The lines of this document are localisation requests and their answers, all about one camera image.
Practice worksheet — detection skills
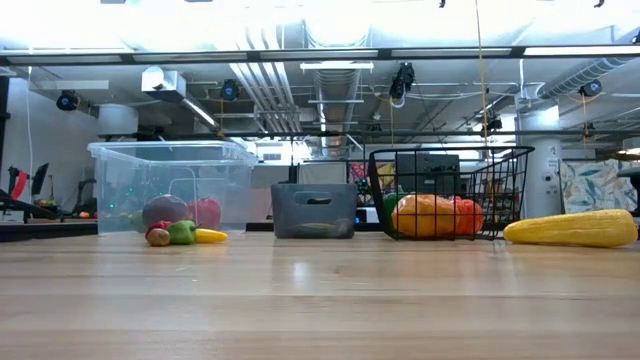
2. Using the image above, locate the black wire basket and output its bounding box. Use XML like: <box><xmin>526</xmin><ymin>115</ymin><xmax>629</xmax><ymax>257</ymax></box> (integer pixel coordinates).
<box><xmin>368</xmin><ymin>145</ymin><xmax>535</xmax><ymax>242</ymax></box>

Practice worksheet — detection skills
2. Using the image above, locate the white round column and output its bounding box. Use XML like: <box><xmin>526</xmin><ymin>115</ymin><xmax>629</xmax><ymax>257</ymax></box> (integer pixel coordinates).
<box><xmin>519</xmin><ymin>107</ymin><xmax>564</xmax><ymax>220</ymax></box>

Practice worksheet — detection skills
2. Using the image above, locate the small green bell pepper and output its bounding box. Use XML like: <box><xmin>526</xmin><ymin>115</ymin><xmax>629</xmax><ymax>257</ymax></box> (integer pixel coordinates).
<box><xmin>166</xmin><ymin>218</ymin><xmax>200</xmax><ymax>246</ymax></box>

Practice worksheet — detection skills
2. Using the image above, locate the gray plastic bin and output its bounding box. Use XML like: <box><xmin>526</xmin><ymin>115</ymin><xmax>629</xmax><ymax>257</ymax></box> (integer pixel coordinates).
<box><xmin>270</xmin><ymin>182</ymin><xmax>359</xmax><ymax>239</ymax></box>

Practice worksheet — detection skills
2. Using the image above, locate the small brown potato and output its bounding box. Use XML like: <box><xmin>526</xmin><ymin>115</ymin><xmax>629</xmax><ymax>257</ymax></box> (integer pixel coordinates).
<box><xmin>145</xmin><ymin>227</ymin><xmax>172</xmax><ymax>247</ymax></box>

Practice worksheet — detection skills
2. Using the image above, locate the yellow hanging cord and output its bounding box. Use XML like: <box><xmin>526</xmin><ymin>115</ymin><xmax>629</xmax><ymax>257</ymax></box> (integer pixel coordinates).
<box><xmin>473</xmin><ymin>0</ymin><xmax>490</xmax><ymax>166</ymax></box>

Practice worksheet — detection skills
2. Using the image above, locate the orange bell pepper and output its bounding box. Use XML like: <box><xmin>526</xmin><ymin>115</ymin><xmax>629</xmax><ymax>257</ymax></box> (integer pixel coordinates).
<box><xmin>390</xmin><ymin>193</ymin><xmax>459</xmax><ymax>239</ymax></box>

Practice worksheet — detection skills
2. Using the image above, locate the dark maroon plum fruit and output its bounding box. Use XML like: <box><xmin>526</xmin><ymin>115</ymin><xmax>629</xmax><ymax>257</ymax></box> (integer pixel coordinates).
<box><xmin>141</xmin><ymin>193</ymin><xmax>190</xmax><ymax>230</ymax></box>

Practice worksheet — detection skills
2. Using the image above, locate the small white box device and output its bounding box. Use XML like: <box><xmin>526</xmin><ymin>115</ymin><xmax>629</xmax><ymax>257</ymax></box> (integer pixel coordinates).
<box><xmin>355</xmin><ymin>206</ymin><xmax>380</xmax><ymax>225</ymax></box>

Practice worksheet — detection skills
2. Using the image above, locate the large green bell pepper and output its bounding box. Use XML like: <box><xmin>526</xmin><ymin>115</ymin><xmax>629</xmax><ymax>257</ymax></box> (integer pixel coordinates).
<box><xmin>382</xmin><ymin>192</ymin><xmax>407</xmax><ymax>234</ymax></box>

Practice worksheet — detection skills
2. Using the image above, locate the silver ventilation duct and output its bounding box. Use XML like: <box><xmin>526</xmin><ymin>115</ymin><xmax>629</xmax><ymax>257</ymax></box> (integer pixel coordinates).
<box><xmin>310</xmin><ymin>68</ymin><xmax>362</xmax><ymax>157</ymax></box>

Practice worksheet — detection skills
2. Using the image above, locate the large yellow corn cob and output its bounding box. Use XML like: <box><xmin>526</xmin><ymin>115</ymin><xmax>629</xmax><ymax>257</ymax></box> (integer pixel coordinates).
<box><xmin>502</xmin><ymin>208</ymin><xmax>639</xmax><ymax>249</ymax></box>

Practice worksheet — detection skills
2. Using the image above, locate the black overhead light beam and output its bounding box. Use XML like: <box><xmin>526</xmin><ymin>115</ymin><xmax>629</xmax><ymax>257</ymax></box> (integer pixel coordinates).
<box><xmin>0</xmin><ymin>44</ymin><xmax>640</xmax><ymax>67</ymax></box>

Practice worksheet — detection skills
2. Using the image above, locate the clear plastic bin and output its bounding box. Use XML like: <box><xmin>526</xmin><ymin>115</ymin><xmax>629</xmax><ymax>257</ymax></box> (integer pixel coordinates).
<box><xmin>87</xmin><ymin>140</ymin><xmax>259</xmax><ymax>236</ymax></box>

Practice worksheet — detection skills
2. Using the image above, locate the black monitor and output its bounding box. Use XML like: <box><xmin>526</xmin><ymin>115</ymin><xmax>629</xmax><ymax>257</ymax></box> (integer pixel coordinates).
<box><xmin>394</xmin><ymin>152</ymin><xmax>461</xmax><ymax>196</ymax></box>

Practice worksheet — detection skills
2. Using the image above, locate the colourful wall poster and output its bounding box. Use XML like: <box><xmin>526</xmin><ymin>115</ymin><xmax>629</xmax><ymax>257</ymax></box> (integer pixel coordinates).
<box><xmin>348</xmin><ymin>160</ymin><xmax>396</xmax><ymax>201</ymax></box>

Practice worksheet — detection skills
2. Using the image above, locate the black ceiling reel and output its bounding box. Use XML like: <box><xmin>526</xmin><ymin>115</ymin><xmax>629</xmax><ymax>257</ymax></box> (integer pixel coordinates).
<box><xmin>54</xmin><ymin>89</ymin><xmax>80</xmax><ymax>112</ymax></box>
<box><xmin>388</xmin><ymin>61</ymin><xmax>416</xmax><ymax>100</ymax></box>
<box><xmin>578</xmin><ymin>78</ymin><xmax>604</xmax><ymax>98</ymax></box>
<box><xmin>219</xmin><ymin>78</ymin><xmax>240</xmax><ymax>102</ymax></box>

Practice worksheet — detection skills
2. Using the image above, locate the leaf pattern wall panel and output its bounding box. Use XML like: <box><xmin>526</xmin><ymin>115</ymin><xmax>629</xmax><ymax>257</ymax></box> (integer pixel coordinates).
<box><xmin>558</xmin><ymin>158</ymin><xmax>640</xmax><ymax>215</ymax></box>

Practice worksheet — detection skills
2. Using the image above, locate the silver spiral duct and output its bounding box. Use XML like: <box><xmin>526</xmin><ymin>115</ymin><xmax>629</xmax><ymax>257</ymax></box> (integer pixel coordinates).
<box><xmin>537</xmin><ymin>55</ymin><xmax>634</xmax><ymax>100</ymax></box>

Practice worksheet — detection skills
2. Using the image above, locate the white ceiling air unit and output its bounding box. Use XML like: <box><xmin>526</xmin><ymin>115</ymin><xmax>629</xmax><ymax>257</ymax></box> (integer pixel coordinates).
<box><xmin>140</xmin><ymin>66</ymin><xmax>187</xmax><ymax>101</ymax></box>

